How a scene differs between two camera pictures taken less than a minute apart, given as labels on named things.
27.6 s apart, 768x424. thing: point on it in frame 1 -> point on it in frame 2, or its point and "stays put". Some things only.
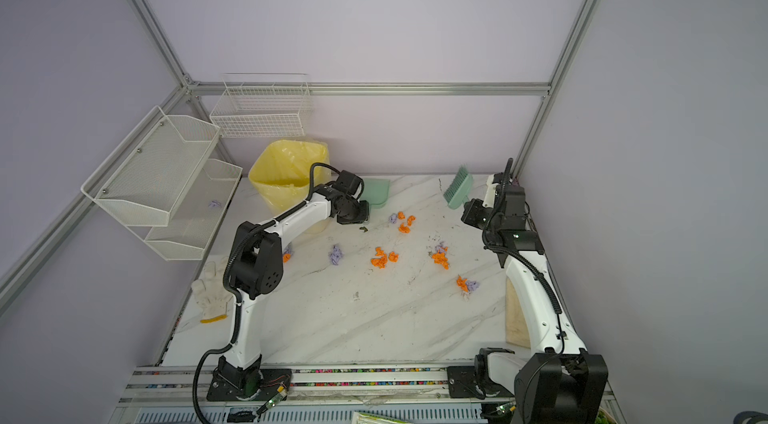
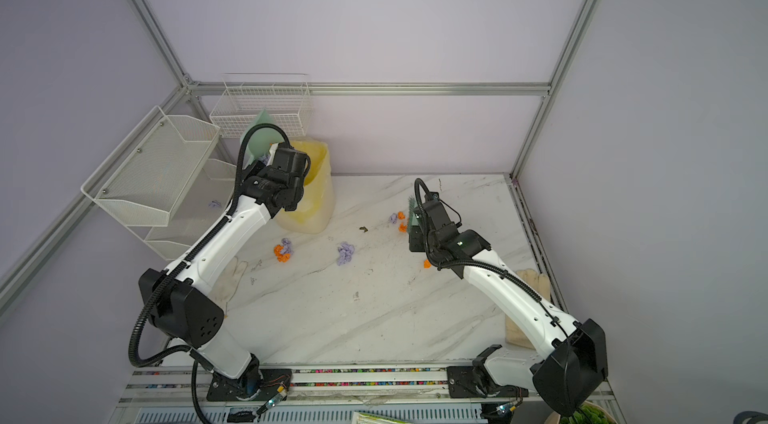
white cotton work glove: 213,292 stays put
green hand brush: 456,193 -> 413,217
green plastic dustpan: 376,191 -> 258,144
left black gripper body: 355,213 -> 257,171
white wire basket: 257,105 stays put
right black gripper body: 480,216 -> 420,242
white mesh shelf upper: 154,169 stays put
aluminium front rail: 318,396 stays put
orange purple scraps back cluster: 402,228 stays put
